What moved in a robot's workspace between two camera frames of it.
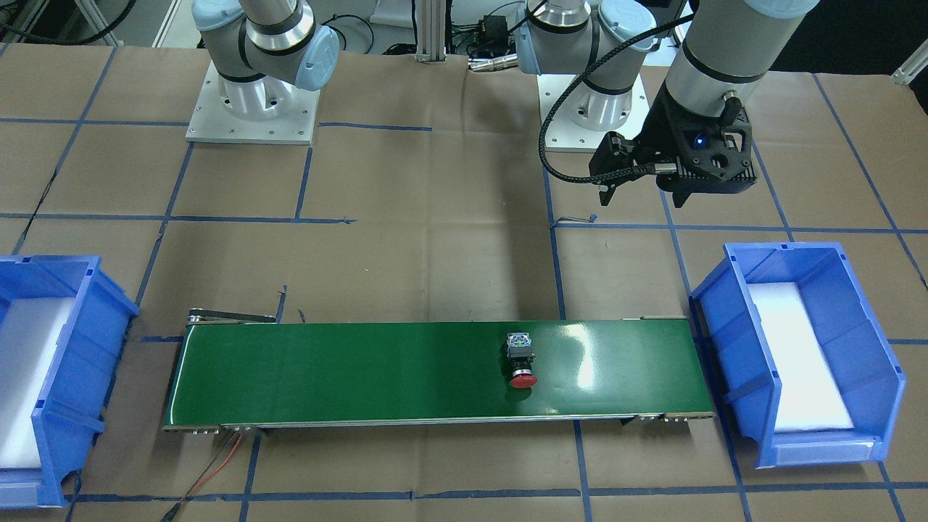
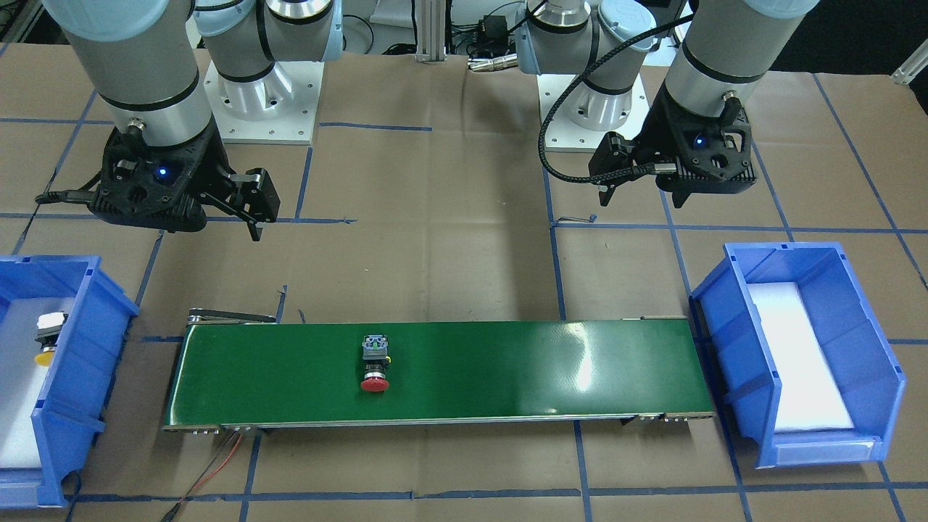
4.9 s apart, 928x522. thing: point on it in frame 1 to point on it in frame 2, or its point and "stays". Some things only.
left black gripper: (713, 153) stays
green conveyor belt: (238, 368) stays
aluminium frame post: (431, 31) stays
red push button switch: (520, 356) to (375, 352)
